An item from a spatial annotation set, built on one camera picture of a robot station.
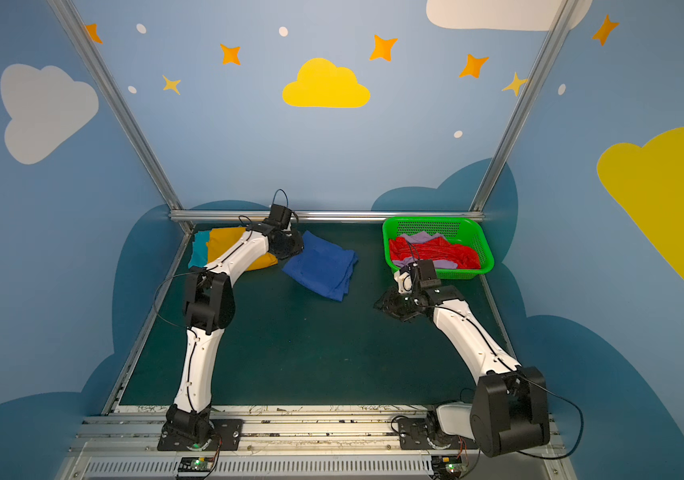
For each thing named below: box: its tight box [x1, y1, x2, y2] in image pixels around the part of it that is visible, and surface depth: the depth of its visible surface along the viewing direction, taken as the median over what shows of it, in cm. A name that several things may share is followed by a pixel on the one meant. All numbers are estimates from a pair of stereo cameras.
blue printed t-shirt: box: [282, 230, 359, 302], surface depth 106 cm
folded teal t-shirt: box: [188, 230, 211, 269], surface depth 113 cm
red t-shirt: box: [390, 237, 481, 270], surface depth 110 cm
